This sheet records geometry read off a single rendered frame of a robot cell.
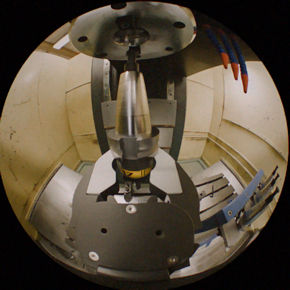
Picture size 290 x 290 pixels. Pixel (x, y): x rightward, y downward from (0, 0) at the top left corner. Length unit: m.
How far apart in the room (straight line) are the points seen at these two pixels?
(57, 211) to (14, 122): 0.86
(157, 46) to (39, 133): 1.09
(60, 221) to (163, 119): 1.19
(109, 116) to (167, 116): 0.37
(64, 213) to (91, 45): 1.00
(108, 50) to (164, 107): 0.46
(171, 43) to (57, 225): 1.11
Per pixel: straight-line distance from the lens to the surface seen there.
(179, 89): 0.64
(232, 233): 0.25
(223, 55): 0.19
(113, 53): 0.17
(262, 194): 0.35
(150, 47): 0.16
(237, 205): 0.27
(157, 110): 0.53
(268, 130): 1.00
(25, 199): 1.10
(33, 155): 1.06
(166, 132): 0.59
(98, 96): 0.64
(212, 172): 1.10
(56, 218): 1.00
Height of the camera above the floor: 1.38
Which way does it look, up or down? 29 degrees down
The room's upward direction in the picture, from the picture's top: 1 degrees counter-clockwise
